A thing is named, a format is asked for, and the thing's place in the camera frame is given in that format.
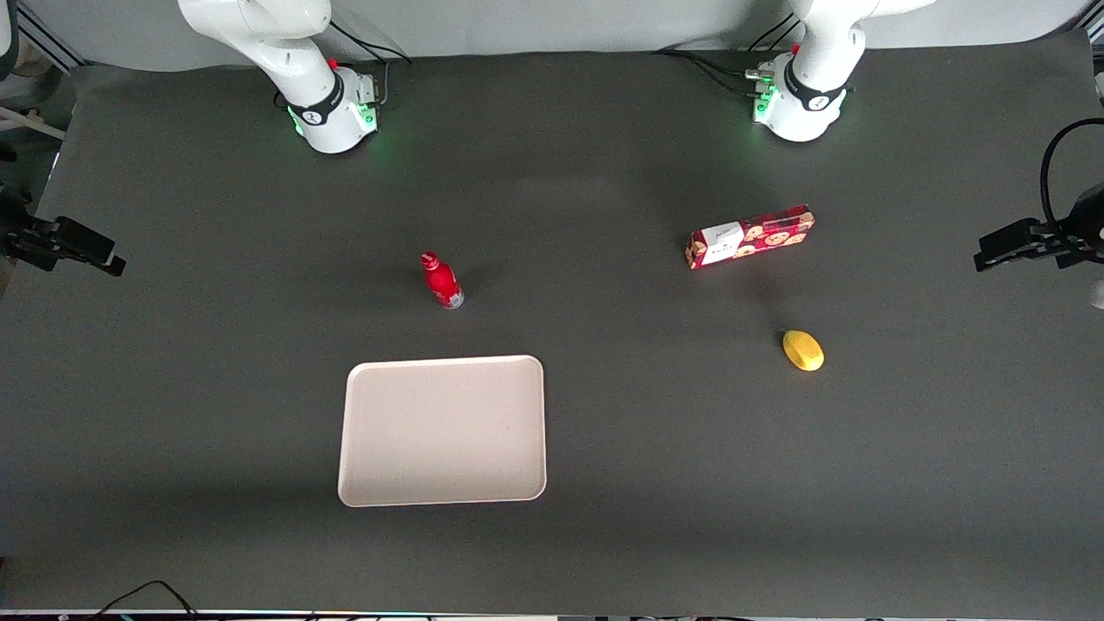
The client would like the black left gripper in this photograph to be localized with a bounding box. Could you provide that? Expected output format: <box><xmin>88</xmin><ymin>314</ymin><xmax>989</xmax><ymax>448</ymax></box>
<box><xmin>974</xmin><ymin>183</ymin><xmax>1104</xmax><ymax>273</ymax></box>

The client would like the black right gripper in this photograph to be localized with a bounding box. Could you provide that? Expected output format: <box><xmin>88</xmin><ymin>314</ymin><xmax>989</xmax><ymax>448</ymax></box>
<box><xmin>0</xmin><ymin>185</ymin><xmax>128</xmax><ymax>279</ymax></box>

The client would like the red coke bottle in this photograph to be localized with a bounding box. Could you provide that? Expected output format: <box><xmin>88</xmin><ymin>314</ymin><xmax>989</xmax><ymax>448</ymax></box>
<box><xmin>420</xmin><ymin>250</ymin><xmax>466</xmax><ymax>311</ymax></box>

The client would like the beige plastic tray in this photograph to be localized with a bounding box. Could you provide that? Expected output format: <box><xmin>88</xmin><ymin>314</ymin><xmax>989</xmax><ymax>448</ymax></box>
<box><xmin>337</xmin><ymin>354</ymin><xmax>549</xmax><ymax>508</ymax></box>

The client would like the yellow lemon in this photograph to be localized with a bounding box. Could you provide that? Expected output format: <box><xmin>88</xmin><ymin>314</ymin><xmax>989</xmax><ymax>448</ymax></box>
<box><xmin>782</xmin><ymin>329</ymin><xmax>825</xmax><ymax>373</ymax></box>

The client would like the red cookie box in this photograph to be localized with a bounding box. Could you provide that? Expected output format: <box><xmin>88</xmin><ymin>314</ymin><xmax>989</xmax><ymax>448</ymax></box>
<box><xmin>685</xmin><ymin>204</ymin><xmax>817</xmax><ymax>271</ymax></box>

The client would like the dark grey table mat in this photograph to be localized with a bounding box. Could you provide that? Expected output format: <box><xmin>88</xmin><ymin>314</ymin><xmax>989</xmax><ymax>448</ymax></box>
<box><xmin>0</xmin><ymin>30</ymin><xmax>1104</xmax><ymax>618</ymax></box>

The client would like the black looped cable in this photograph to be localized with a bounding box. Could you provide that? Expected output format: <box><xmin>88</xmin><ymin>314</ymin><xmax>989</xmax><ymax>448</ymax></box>
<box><xmin>1039</xmin><ymin>117</ymin><xmax>1104</xmax><ymax>232</ymax></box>

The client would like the aluminium frame profile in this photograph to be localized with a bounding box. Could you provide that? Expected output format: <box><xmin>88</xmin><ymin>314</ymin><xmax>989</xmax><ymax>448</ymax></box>
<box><xmin>16</xmin><ymin>4</ymin><xmax>89</xmax><ymax>72</ymax></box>

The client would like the black cable at table edge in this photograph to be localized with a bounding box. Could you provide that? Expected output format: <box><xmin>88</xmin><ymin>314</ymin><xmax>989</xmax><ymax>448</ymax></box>
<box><xmin>85</xmin><ymin>580</ymin><xmax>201</xmax><ymax>621</ymax></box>

